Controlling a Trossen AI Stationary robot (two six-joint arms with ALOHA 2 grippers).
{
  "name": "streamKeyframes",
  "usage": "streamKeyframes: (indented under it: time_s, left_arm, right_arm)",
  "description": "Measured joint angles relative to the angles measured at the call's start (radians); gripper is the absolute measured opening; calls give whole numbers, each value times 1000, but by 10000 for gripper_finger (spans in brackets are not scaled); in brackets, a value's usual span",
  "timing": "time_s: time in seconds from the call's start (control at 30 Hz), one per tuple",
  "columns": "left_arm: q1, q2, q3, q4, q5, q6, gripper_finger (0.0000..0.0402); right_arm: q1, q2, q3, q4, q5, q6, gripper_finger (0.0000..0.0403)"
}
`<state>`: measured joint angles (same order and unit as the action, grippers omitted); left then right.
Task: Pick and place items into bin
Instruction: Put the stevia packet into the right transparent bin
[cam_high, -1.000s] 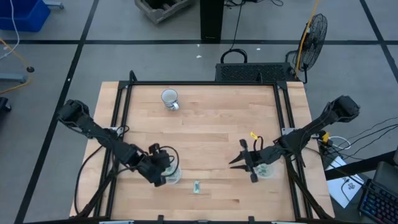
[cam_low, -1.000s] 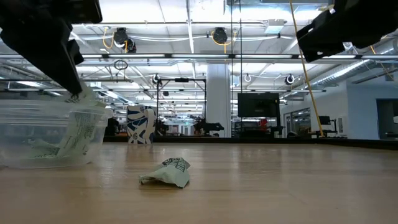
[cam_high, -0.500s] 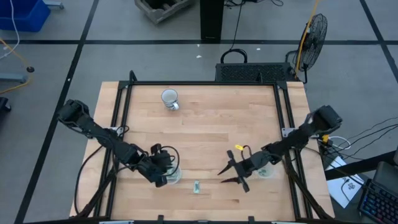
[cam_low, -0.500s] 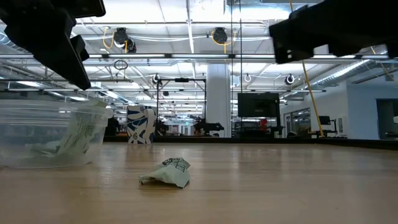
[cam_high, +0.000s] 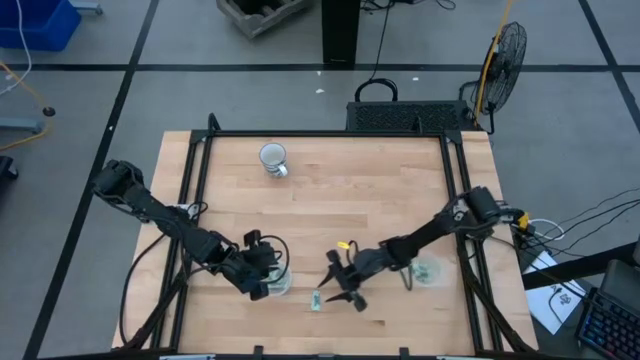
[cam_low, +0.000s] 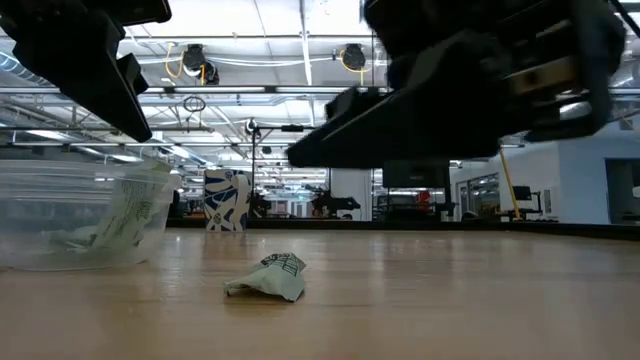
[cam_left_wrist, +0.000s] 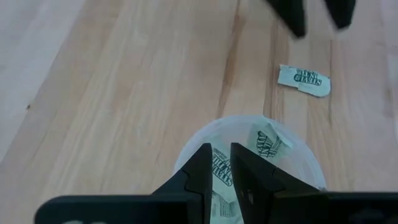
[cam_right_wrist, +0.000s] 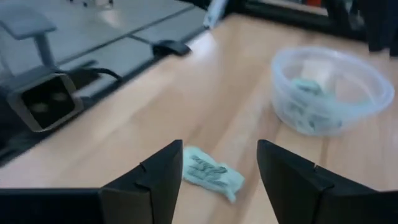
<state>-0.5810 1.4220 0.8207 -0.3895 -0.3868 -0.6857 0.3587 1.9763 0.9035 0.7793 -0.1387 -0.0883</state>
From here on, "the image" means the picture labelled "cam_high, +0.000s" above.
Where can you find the clear plastic container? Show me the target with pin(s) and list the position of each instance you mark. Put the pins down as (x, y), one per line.
(280, 287)
(434, 261)

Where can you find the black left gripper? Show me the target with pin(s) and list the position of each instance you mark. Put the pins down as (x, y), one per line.
(252, 267)

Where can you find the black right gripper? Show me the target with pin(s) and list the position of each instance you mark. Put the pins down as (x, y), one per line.
(370, 262)

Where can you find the black upright cabinet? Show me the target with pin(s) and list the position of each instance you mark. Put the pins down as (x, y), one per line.
(340, 30)

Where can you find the black mesh computer case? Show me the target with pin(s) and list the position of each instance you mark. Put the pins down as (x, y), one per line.
(407, 116)

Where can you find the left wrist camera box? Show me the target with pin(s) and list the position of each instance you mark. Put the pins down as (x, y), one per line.
(252, 237)

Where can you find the black metal bar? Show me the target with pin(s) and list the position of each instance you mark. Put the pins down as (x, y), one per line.
(575, 267)

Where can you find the blue white patterned mug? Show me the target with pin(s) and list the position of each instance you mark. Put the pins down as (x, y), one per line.
(273, 157)

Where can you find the backlit black keyboard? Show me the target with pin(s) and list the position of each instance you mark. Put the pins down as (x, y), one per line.
(607, 330)

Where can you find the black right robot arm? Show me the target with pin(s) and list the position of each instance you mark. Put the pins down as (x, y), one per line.
(435, 227)

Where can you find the white paper sheet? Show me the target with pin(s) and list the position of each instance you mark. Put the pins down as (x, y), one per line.
(547, 295)

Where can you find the black floor fan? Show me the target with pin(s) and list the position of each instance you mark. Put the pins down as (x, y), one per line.
(505, 65)

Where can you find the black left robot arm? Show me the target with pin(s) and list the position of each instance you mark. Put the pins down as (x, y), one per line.
(165, 220)

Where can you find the black aluminium table frame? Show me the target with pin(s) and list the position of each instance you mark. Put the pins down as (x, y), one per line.
(327, 133)

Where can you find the grey pallet block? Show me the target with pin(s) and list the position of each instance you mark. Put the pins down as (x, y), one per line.
(260, 17)

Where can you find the blue plastic bin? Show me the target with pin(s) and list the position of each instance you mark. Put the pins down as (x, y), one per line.
(35, 25)

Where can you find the green white wrapper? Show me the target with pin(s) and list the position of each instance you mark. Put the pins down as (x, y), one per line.
(430, 272)
(316, 301)
(419, 273)

